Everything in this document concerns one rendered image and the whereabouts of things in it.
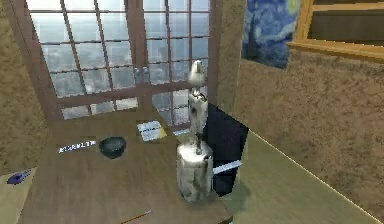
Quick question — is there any brown pencil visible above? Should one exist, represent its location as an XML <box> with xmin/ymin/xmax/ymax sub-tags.
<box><xmin>119</xmin><ymin>209</ymin><xmax>153</xmax><ymax>224</ymax></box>

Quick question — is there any dark green bowl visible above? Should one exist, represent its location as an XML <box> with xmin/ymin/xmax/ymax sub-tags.
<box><xmin>98</xmin><ymin>135</ymin><xmax>128</xmax><ymax>160</ymax></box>

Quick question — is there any blue small object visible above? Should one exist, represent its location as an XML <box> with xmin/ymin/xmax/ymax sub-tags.
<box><xmin>6</xmin><ymin>169</ymin><xmax>33</xmax><ymax>186</ymax></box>

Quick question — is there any brown framed grid window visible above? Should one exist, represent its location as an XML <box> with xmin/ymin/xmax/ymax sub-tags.
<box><xmin>5</xmin><ymin>0</ymin><xmax>224</xmax><ymax>134</ymax></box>

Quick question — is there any white striped remote control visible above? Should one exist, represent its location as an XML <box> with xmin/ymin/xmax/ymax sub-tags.
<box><xmin>57</xmin><ymin>140</ymin><xmax>97</xmax><ymax>154</ymax></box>

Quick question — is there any silver metal statue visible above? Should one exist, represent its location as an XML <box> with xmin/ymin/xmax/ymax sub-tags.
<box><xmin>175</xmin><ymin>59</ymin><xmax>214</xmax><ymax>204</ymax></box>

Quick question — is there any black bin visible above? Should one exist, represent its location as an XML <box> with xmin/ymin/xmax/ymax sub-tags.
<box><xmin>201</xmin><ymin>102</ymin><xmax>250</xmax><ymax>198</ymax></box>

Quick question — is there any blue starry night painting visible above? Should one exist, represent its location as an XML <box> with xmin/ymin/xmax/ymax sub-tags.
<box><xmin>241</xmin><ymin>0</ymin><xmax>302</xmax><ymax>70</ymax></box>

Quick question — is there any white and yellow book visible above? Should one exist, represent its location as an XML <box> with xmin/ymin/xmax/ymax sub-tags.
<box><xmin>136</xmin><ymin>120</ymin><xmax>168</xmax><ymax>143</ymax></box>

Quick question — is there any brown wooden table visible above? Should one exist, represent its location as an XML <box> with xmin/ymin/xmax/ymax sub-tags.
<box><xmin>17</xmin><ymin>107</ymin><xmax>234</xmax><ymax>224</ymax></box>

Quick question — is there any yellow wooden framed window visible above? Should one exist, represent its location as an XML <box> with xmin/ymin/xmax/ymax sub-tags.
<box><xmin>286</xmin><ymin>0</ymin><xmax>384</xmax><ymax>64</ymax></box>

